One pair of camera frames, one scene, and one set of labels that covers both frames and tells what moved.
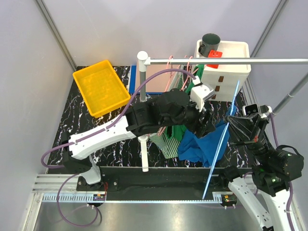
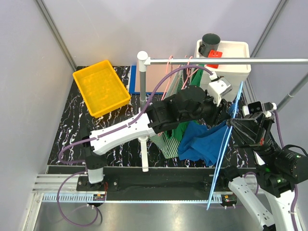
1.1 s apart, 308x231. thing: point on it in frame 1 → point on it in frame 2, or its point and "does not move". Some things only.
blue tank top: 204,148 does not move
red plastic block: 214,54 does not move
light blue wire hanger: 223,141 → 224,148
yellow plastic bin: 102,88 does not move
